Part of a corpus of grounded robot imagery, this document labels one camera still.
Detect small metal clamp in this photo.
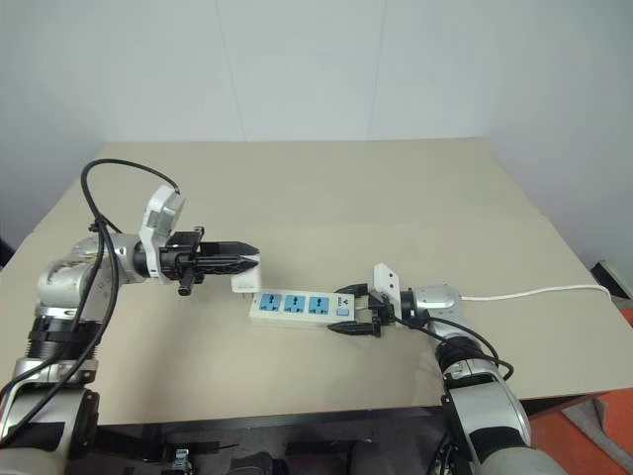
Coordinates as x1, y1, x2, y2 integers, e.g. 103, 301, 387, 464
171, 446, 193, 475

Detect white power strip blue sockets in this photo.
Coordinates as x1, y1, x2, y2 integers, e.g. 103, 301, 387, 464
247, 289, 370, 331

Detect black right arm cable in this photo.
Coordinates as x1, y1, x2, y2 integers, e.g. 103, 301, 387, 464
395, 315, 515, 383

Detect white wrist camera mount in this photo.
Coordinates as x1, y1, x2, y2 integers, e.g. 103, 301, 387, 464
371, 263, 404, 324
137, 185, 190, 284

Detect dark rounded shape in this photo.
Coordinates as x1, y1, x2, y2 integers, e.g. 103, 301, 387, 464
229, 453, 289, 475

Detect black box on floor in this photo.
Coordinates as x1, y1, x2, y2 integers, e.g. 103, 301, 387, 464
589, 258, 633, 301

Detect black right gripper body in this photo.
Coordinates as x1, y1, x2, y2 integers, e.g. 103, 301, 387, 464
365, 290, 398, 338

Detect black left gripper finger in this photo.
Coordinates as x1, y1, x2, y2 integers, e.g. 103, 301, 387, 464
197, 239, 260, 261
197, 256, 259, 277

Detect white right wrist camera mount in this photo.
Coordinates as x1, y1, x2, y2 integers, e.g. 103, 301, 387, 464
371, 263, 404, 324

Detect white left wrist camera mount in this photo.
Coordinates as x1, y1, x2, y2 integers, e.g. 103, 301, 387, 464
137, 185, 190, 284

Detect black table frame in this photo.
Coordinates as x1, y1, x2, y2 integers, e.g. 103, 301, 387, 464
93, 393, 602, 475

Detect white charger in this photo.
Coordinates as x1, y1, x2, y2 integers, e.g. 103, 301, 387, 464
231, 253, 262, 295

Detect grey floor mat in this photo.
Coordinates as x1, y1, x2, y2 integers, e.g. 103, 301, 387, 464
560, 395, 633, 447

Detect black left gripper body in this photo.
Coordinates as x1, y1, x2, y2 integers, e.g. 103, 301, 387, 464
157, 225, 207, 298

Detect white power strip cable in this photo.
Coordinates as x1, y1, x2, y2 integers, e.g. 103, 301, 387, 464
459, 283, 612, 304

